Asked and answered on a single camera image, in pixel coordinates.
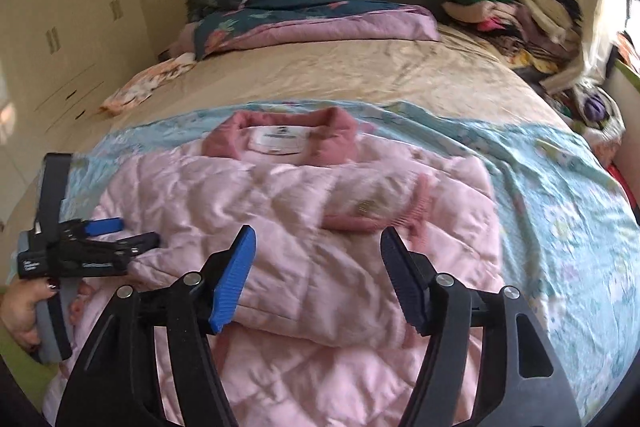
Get pink quilted jacket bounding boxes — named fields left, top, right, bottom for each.
left=41, top=106, right=507, bottom=427

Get basket with purple clothes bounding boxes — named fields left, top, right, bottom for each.
left=559, top=84, right=626, bottom=155

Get pile of mixed clothes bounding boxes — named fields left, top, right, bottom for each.
left=442, top=0, right=582, bottom=83

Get left hand painted nails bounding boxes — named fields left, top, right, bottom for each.
left=1, top=279, right=61, bottom=352

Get peach floral cloth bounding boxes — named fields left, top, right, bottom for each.
left=100, top=52, right=196, bottom=116

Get light blue cartoon bedsheet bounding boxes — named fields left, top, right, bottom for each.
left=4, top=98, right=640, bottom=423

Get beige bed cover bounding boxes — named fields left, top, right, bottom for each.
left=1, top=26, right=566, bottom=221

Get floral teal and pink quilt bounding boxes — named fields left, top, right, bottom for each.
left=169, top=0, right=440, bottom=61

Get cream wardrobe with handles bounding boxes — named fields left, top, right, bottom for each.
left=1, top=0, right=155, bottom=220

